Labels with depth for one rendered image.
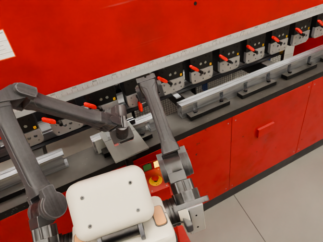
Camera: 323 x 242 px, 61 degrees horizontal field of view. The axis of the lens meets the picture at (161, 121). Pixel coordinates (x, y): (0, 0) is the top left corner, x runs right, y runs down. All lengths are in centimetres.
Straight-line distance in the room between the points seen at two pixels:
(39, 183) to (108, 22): 74
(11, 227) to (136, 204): 101
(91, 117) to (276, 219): 167
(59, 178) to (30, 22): 78
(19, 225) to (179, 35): 127
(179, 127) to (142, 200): 98
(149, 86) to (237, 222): 150
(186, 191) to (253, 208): 154
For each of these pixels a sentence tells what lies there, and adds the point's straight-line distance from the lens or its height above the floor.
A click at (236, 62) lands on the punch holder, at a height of 114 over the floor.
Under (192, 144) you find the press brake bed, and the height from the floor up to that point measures 75.
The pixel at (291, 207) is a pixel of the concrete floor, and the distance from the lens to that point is 243.
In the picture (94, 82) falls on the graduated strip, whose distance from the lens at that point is 137.
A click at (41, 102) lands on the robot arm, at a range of 103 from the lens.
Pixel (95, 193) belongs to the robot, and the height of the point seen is 137.
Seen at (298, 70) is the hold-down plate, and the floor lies 91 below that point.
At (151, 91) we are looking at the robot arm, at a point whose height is 139.
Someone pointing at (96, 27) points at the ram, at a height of 155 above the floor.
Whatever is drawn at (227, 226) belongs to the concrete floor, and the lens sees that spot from 225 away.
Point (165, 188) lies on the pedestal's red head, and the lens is 147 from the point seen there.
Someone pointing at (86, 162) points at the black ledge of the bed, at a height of 88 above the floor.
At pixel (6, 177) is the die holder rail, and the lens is 159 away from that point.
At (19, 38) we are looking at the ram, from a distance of 125.
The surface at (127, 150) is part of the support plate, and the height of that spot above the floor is 100.
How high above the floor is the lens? 191
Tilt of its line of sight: 37 degrees down
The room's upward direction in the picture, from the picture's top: 9 degrees counter-clockwise
